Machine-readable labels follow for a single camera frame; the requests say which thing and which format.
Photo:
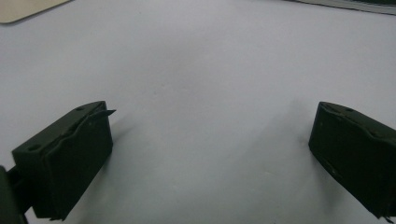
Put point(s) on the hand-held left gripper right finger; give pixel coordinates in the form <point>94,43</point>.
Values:
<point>358,149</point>

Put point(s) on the beige board corner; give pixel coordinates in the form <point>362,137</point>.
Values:
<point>21,8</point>

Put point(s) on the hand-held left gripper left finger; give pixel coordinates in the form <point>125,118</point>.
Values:
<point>68,155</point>

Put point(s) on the grey table edge strip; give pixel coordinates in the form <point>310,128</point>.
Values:
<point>358,5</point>

